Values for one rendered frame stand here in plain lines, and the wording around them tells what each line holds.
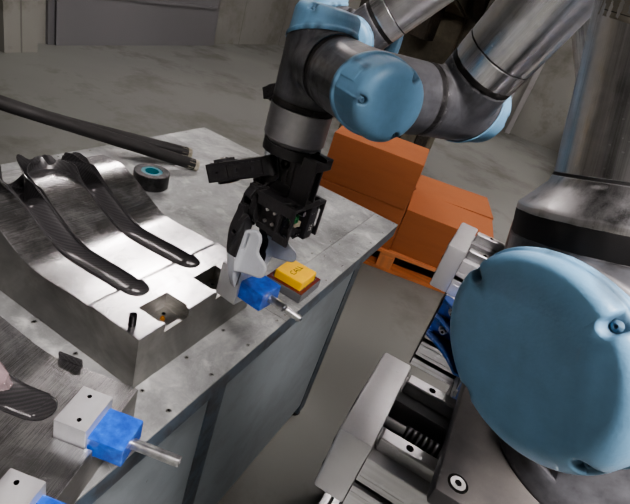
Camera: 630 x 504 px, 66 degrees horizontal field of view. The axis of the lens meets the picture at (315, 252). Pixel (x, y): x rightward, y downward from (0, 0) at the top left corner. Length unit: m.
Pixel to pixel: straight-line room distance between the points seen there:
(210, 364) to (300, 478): 0.96
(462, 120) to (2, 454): 0.57
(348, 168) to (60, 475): 2.22
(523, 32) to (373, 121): 0.15
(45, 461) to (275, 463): 1.16
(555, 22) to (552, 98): 7.61
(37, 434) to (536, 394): 0.49
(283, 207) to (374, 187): 2.03
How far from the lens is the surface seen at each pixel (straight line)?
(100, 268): 0.78
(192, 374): 0.74
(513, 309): 0.27
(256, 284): 0.69
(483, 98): 0.54
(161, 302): 0.73
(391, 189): 2.59
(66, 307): 0.74
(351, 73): 0.46
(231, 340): 0.81
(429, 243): 2.72
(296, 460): 1.70
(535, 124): 8.16
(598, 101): 0.28
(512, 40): 0.51
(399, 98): 0.46
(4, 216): 0.82
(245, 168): 0.62
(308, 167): 0.58
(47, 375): 0.66
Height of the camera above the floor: 1.34
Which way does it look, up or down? 30 degrees down
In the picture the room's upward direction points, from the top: 19 degrees clockwise
